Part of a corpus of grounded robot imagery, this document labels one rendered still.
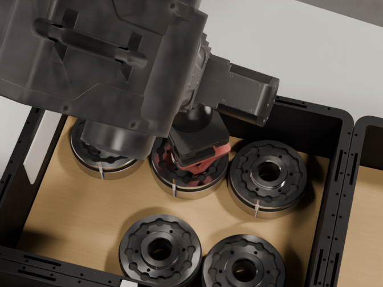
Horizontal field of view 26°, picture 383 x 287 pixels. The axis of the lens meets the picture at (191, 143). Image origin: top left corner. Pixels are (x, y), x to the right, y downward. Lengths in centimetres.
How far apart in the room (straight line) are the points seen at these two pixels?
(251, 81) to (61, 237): 35
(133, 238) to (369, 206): 31
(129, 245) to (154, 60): 61
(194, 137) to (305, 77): 42
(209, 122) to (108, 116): 57
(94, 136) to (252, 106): 43
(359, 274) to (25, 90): 73
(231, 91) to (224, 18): 55
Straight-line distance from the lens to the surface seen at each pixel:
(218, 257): 103
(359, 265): 108
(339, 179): 101
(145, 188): 111
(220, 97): 89
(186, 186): 107
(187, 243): 104
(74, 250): 108
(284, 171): 108
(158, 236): 104
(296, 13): 145
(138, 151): 48
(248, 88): 89
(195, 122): 97
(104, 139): 47
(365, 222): 111
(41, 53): 40
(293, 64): 138
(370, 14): 239
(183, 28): 46
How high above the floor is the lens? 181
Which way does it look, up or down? 60 degrees down
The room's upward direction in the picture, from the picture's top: straight up
